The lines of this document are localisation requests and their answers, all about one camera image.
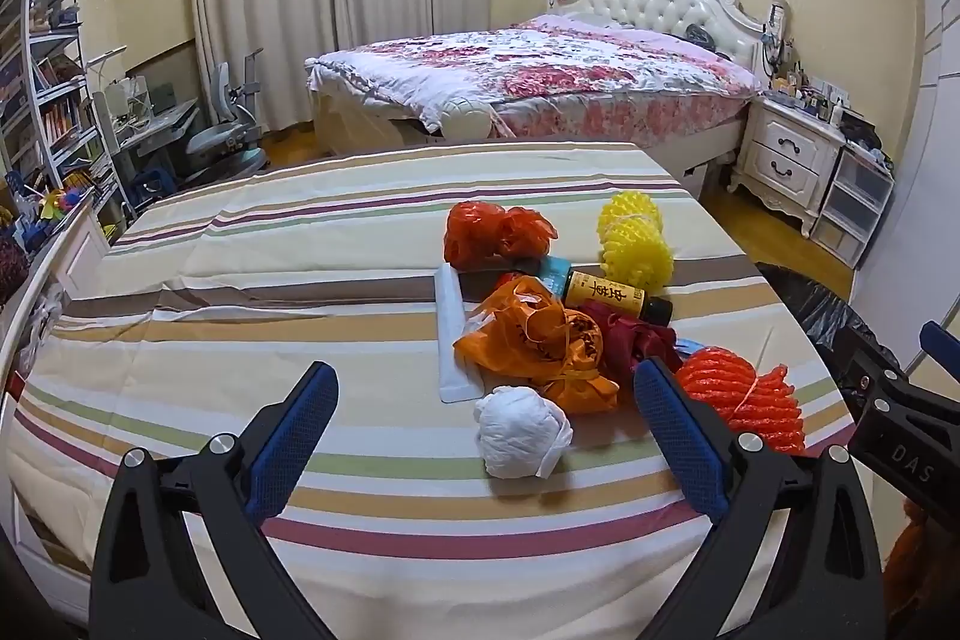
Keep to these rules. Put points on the orange plastic bag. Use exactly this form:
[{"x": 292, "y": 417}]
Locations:
[{"x": 525, "y": 340}]

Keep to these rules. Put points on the white bookshelf with books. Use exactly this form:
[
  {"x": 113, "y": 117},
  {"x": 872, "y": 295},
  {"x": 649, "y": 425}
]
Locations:
[{"x": 45, "y": 85}]

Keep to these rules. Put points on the dark red bag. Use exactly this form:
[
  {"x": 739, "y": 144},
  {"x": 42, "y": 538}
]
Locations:
[{"x": 622, "y": 332}]

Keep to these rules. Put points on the yellow label bottle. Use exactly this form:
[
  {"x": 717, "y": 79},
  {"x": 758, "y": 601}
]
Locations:
[{"x": 600, "y": 291}]

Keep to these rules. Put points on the orange fuzzy cloth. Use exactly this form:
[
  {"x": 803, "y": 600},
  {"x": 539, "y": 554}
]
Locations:
[{"x": 911, "y": 542}]

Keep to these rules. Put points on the white plastic bag ball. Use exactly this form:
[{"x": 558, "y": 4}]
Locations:
[{"x": 521, "y": 434}]

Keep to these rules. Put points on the orange foam net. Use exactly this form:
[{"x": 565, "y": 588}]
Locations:
[{"x": 720, "y": 385}]

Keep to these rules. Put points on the grey desk chair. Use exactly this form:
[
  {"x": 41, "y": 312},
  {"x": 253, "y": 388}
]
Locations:
[{"x": 225, "y": 138}]

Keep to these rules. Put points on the grey study desk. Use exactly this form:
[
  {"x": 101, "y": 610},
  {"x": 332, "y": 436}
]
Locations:
[{"x": 157, "y": 123}]

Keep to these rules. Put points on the yellow foam net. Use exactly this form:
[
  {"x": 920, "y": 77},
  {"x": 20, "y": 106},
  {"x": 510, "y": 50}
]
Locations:
[{"x": 634, "y": 250}]

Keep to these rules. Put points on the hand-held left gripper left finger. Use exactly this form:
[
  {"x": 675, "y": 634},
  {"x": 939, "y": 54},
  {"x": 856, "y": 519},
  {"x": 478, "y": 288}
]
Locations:
[{"x": 289, "y": 437}]

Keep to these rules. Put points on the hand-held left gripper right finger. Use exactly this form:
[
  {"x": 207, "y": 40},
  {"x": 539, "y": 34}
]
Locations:
[{"x": 679, "y": 437}]

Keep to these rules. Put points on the white wardrobe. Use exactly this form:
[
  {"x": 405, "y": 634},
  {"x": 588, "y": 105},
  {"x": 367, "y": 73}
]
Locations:
[{"x": 937, "y": 85}]

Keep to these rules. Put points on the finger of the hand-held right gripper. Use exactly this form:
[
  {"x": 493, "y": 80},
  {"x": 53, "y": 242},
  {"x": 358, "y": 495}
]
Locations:
[{"x": 941, "y": 347}]

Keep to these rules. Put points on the pink floral bedspread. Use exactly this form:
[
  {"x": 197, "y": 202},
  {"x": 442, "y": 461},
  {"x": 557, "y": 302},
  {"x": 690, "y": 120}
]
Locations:
[{"x": 540, "y": 63}]

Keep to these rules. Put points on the bottles cluttering nightstand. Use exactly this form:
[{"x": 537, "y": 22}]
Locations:
[{"x": 806, "y": 93}]

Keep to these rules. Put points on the pile of colourful toys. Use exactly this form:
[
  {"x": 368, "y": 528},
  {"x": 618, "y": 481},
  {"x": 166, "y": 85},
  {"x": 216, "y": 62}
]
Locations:
[{"x": 45, "y": 212}]

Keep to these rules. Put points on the red-orange plastic bag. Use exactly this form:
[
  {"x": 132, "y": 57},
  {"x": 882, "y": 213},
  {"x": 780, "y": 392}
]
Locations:
[{"x": 480, "y": 231}]

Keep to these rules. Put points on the white packet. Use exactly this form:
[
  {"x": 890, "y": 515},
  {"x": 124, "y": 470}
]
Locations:
[{"x": 454, "y": 340}]

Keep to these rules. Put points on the light blue box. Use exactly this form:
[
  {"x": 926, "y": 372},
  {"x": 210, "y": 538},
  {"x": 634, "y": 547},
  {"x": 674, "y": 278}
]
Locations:
[{"x": 555, "y": 272}]

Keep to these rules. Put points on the white under-bed box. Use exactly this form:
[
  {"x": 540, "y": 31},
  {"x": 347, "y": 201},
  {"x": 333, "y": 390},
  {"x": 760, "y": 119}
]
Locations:
[{"x": 705, "y": 168}]

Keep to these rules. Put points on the bin with black bag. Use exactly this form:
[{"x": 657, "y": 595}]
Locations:
[{"x": 810, "y": 310}]

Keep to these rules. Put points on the black items on drawer unit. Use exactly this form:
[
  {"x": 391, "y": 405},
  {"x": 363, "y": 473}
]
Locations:
[{"x": 862, "y": 138}]

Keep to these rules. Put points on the striped tablecloth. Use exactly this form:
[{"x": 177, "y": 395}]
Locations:
[{"x": 225, "y": 280}]

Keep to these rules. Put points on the white nightstand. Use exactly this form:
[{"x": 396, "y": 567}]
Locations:
[{"x": 787, "y": 153}]

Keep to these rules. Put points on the clear plastic drawer unit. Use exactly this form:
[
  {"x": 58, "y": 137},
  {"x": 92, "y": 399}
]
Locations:
[{"x": 855, "y": 205}]

